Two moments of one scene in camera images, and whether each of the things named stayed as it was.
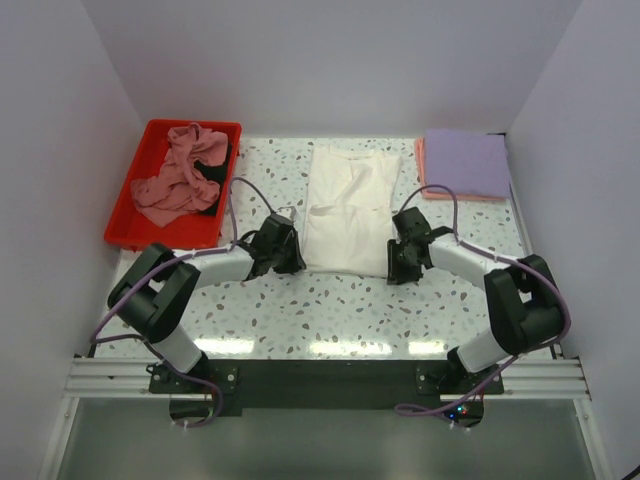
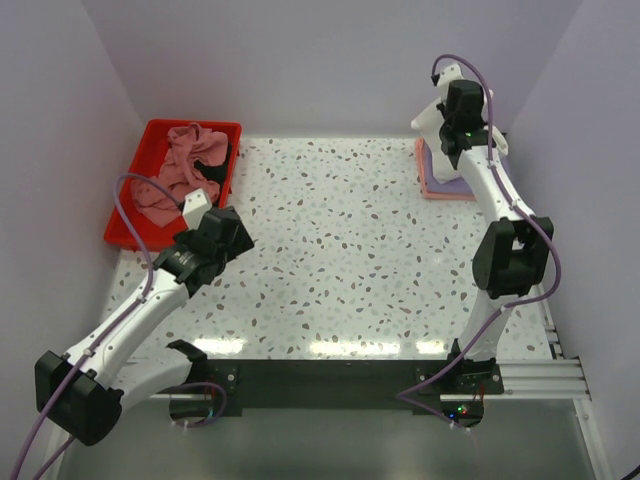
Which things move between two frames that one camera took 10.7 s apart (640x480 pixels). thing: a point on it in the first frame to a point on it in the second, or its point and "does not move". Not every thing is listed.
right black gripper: (394, 272) to (481, 123)
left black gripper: (296, 263) to (240, 244)
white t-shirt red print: (347, 211) to (429, 121)
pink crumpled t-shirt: (179, 189) does not move
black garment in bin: (216, 173) does not move
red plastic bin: (129, 228) does not move
